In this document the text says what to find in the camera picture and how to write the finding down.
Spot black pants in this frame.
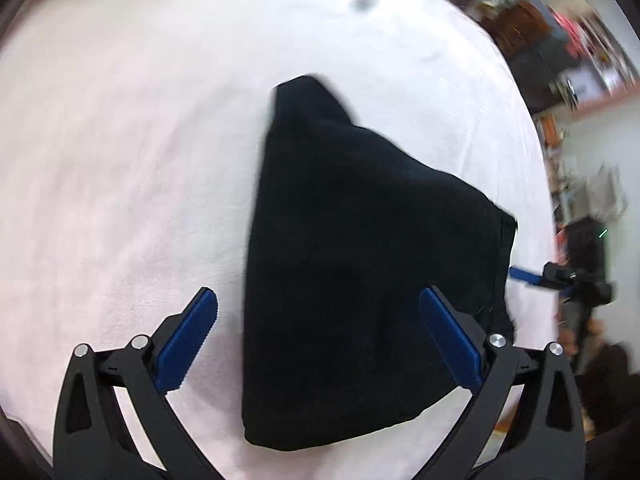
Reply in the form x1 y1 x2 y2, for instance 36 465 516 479
242 76 518 452

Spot dark grey cabinet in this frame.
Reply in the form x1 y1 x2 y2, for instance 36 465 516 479
506 32 584 115

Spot wooden chair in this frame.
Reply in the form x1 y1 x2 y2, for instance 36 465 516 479
480 0 551 58

